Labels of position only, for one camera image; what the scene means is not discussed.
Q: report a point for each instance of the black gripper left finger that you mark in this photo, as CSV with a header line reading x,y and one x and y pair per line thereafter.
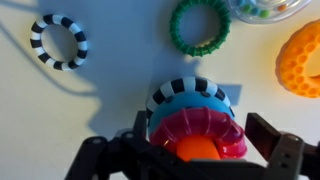
x,y
133,143

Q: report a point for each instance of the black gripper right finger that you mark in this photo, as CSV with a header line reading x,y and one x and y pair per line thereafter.
x,y
273,146

